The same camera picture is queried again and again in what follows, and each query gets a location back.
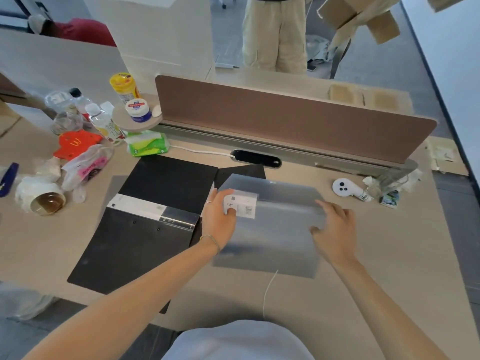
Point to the grey metal chair leg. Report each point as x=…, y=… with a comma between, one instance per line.
x=339, y=58

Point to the brown cardboard box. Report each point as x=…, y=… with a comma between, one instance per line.
x=360, y=14

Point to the small white oval object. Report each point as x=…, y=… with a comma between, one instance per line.
x=156, y=110

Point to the white jar blue label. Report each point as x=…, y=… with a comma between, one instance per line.
x=138, y=110

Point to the green tissue pack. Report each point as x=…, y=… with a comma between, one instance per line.
x=148, y=145

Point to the yellow lid bottle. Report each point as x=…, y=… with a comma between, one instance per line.
x=123, y=88

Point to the clear glass bowl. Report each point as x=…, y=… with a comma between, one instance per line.
x=66, y=123

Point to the clear plastic bag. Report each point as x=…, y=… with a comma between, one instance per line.
x=22, y=301

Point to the person's left thumb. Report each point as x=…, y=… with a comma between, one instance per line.
x=229, y=212

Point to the stack of clear plastic sleeves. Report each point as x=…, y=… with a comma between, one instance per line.
x=277, y=236

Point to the round beige shelf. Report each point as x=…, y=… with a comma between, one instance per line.
x=127, y=123

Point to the clear bag pink print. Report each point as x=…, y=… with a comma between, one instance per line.
x=88, y=166

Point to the person's right thumb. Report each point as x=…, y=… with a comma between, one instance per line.
x=318, y=230

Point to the flat cardboard pieces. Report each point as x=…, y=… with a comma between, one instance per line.
x=369, y=98

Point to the person's right hand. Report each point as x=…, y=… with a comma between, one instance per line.
x=337, y=236

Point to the black cap bottle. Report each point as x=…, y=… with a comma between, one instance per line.
x=79, y=101

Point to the grey metal divider rail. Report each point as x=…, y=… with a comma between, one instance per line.
x=318, y=155

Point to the clear water bottle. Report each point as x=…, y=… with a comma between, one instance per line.
x=103, y=123

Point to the red paper food box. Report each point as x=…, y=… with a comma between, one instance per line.
x=77, y=144

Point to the white binder spine label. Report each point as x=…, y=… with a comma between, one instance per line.
x=150, y=210

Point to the white desk partition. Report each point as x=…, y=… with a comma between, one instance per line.
x=60, y=67

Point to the person's white shirt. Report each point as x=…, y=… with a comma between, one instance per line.
x=240, y=343

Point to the brown desk divider panel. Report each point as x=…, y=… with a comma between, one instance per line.
x=292, y=116

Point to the dark blue object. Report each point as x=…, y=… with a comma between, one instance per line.
x=7, y=179

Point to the white paper cup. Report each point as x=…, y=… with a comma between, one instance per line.
x=43, y=196

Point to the black folder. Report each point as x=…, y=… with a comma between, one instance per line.
x=240, y=174

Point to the person's right forearm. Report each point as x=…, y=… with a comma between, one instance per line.
x=386, y=314

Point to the white barcode label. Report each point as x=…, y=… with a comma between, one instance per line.
x=245, y=206

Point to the clear plastic cup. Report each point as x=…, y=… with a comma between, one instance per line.
x=60, y=101

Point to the red garment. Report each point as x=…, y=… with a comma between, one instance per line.
x=84, y=32

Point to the person's left forearm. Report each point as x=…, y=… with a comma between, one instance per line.
x=123, y=299

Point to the white thread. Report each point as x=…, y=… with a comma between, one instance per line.
x=267, y=292

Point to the person's left hand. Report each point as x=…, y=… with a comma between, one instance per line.
x=215, y=224

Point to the white handheld controller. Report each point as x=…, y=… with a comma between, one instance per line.
x=345, y=188

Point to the small printed carton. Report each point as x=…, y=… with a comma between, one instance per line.
x=390, y=199

